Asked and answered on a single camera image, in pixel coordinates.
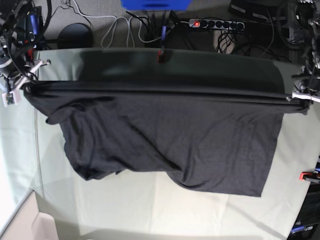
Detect light green table cloth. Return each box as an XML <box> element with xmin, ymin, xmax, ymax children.
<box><xmin>0</xmin><ymin>48</ymin><xmax>320</xmax><ymax>240</ymax></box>

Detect red black clamp left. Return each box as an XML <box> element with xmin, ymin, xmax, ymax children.
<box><xmin>24</xmin><ymin>45</ymin><xmax>36</xmax><ymax>67</ymax></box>

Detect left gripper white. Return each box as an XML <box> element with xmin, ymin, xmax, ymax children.
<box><xmin>286</xmin><ymin>85</ymin><xmax>320</xmax><ymax>103</ymax></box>

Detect black power strip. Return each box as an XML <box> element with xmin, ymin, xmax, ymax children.
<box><xmin>188</xmin><ymin>18</ymin><xmax>246</xmax><ymax>32</ymax></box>

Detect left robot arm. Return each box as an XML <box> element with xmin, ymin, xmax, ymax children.
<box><xmin>275</xmin><ymin>0</ymin><xmax>320</xmax><ymax>103</ymax></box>

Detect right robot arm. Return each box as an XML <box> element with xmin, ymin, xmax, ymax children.
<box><xmin>0</xmin><ymin>0</ymin><xmax>53</xmax><ymax>107</ymax></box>

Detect blue plastic box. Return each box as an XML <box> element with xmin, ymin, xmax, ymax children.
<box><xmin>121</xmin><ymin>0</ymin><xmax>191</xmax><ymax>11</ymax></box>

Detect red black clamp middle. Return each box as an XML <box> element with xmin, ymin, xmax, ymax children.
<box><xmin>157</xmin><ymin>50</ymin><xmax>166</xmax><ymax>64</ymax></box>

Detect red black clamp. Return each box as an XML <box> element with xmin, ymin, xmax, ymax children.
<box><xmin>24</xmin><ymin>45</ymin><xmax>36</xmax><ymax>67</ymax></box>
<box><xmin>157</xmin><ymin>50</ymin><xmax>166</xmax><ymax>64</ymax></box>
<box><xmin>299</xmin><ymin>171</ymin><xmax>320</xmax><ymax>184</ymax></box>

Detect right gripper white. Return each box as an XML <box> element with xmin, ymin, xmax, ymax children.
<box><xmin>1</xmin><ymin>59</ymin><xmax>51</xmax><ymax>107</ymax></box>

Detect red black clamp right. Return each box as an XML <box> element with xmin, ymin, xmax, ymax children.
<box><xmin>299</xmin><ymin>171</ymin><xmax>320</xmax><ymax>184</ymax></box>

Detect black t-shirt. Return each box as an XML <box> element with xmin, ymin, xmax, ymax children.
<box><xmin>24</xmin><ymin>49</ymin><xmax>309</xmax><ymax>197</ymax></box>

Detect beige side table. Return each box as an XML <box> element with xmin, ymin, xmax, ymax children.
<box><xmin>0</xmin><ymin>191</ymin><xmax>59</xmax><ymax>240</ymax></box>

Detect white cable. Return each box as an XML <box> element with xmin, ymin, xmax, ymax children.
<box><xmin>71</xmin><ymin>0</ymin><xmax>151</xmax><ymax>48</ymax></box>

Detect black round base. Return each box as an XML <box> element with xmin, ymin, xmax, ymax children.
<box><xmin>57</xmin><ymin>23</ymin><xmax>94</xmax><ymax>49</ymax></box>

